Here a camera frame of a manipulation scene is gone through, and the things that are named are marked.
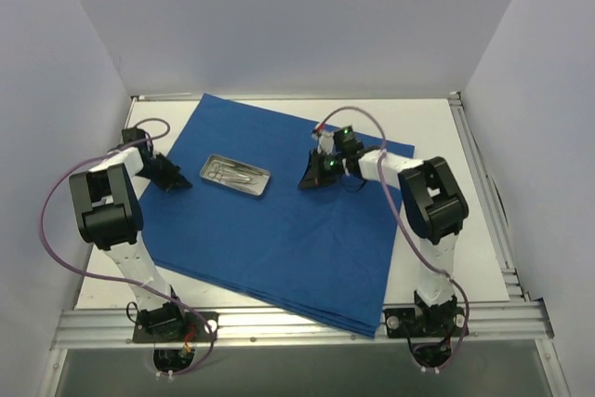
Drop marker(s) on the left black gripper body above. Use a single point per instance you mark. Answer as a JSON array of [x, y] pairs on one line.
[[163, 169]]

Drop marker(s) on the aluminium front rail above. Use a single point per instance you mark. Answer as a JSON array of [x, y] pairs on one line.
[[251, 327]]

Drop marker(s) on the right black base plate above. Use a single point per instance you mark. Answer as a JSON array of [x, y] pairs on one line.
[[417, 323]]

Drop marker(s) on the blue surgical wrap cloth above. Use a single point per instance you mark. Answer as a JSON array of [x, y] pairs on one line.
[[323, 254]]

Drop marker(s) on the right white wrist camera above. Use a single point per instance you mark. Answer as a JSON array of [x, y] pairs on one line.
[[324, 139]]

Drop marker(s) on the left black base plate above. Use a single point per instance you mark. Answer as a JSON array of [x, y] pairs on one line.
[[204, 329]]

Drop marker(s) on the steel instrument tray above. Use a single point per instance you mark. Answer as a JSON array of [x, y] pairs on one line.
[[254, 190]]

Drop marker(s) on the aluminium right rail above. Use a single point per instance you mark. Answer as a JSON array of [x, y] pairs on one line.
[[493, 211]]

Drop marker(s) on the steel ring-handled scissors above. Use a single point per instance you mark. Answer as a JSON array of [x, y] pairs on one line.
[[219, 165]]

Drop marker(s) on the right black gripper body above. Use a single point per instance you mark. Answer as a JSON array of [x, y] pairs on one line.
[[320, 167]]

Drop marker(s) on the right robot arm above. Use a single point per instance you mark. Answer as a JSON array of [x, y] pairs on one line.
[[434, 206]]

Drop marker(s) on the aluminium back rail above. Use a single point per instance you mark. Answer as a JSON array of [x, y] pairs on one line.
[[189, 96]]

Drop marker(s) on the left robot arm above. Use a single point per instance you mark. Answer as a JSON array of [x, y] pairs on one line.
[[109, 216]]

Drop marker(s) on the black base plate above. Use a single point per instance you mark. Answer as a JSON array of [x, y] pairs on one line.
[[417, 323], [204, 329]]

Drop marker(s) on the aluminium rail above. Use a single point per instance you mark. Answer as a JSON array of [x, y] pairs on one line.
[[251, 327], [493, 211], [189, 96]]

